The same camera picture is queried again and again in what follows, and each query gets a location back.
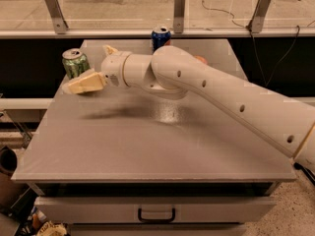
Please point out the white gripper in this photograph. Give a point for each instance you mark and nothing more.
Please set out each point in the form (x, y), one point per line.
(113, 67)

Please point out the green soda can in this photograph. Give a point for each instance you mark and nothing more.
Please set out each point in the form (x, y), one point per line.
(75, 62)

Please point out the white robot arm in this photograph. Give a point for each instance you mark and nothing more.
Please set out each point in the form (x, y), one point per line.
(170, 72)

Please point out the blue Pepsi can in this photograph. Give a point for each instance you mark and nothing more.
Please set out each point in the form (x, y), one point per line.
(160, 36)

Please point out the red apple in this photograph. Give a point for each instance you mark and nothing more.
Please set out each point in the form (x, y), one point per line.
(202, 59)

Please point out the dark bin at left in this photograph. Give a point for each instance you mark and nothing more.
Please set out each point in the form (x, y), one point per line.
(8, 161)

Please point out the grey drawer front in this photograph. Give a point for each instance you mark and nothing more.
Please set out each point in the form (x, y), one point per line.
(124, 210)

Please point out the clutter items on floor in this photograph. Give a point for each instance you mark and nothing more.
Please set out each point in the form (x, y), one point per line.
(38, 224)

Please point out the black pole on floor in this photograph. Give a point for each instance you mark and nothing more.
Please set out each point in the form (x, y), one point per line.
(308, 173)

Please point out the left metal bracket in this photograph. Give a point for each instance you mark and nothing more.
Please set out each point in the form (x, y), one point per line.
(59, 24)

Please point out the right metal bracket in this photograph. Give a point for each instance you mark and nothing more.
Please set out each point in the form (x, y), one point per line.
(256, 23)

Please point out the black drawer handle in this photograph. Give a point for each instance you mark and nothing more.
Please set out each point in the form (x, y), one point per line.
(156, 217)

